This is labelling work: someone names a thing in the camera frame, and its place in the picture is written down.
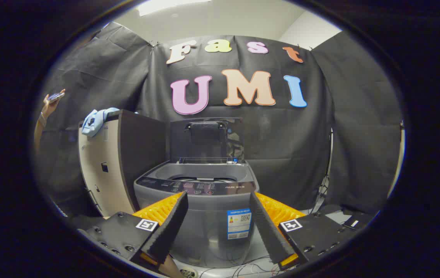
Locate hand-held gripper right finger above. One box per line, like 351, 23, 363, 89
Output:
249, 191, 359, 271

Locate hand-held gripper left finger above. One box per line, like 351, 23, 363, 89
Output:
77, 191, 189, 276

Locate grey washing machine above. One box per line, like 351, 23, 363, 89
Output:
134, 161, 260, 268

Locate dark washing machine lid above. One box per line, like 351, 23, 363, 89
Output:
170, 118, 243, 163

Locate light blue garment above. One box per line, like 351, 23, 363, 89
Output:
82, 107, 120, 137

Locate beige and dark cabinet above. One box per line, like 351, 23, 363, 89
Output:
78, 109, 167, 217

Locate black box with white label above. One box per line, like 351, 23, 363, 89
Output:
320, 205, 379, 233

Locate black backdrop cloth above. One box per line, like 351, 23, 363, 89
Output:
36, 21, 403, 217

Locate floor cables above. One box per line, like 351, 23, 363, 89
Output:
199, 255, 282, 278

